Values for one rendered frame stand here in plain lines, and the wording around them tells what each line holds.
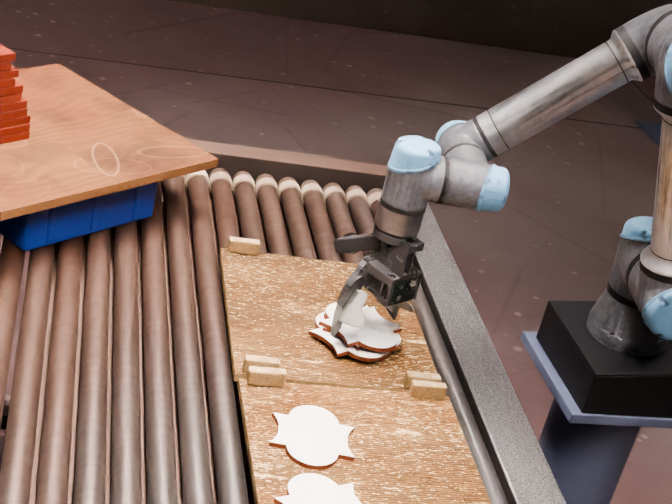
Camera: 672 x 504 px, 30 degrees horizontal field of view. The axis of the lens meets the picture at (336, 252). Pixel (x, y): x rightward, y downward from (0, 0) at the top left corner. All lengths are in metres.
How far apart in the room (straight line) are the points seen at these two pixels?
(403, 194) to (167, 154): 0.62
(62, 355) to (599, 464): 1.03
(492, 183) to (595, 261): 2.99
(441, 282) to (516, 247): 2.42
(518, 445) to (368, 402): 0.25
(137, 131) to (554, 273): 2.55
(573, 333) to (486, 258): 2.39
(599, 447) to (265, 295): 0.69
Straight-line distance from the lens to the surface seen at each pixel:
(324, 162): 2.72
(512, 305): 4.40
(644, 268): 2.10
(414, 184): 1.93
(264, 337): 2.07
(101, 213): 2.31
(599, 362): 2.24
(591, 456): 2.40
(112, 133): 2.44
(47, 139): 2.38
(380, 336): 2.08
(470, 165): 1.96
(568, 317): 2.35
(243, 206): 2.53
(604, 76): 2.05
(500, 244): 4.81
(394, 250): 1.99
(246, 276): 2.24
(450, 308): 2.34
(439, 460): 1.90
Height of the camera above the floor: 2.03
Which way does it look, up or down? 27 degrees down
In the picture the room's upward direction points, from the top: 14 degrees clockwise
